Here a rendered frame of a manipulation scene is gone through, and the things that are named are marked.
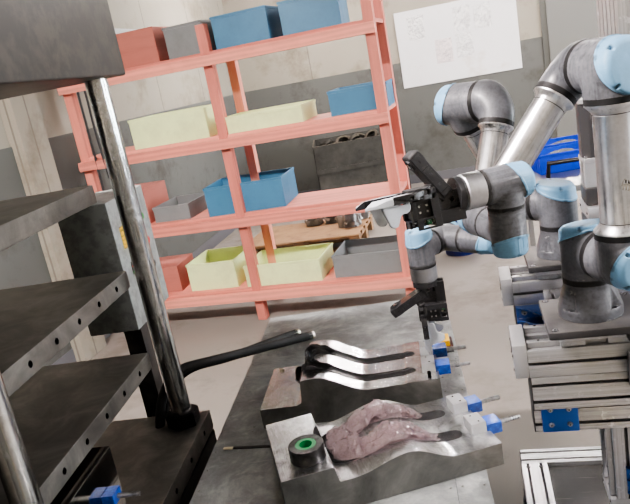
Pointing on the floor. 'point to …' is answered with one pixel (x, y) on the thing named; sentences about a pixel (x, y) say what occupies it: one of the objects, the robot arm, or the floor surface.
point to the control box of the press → (93, 227)
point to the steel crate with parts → (350, 159)
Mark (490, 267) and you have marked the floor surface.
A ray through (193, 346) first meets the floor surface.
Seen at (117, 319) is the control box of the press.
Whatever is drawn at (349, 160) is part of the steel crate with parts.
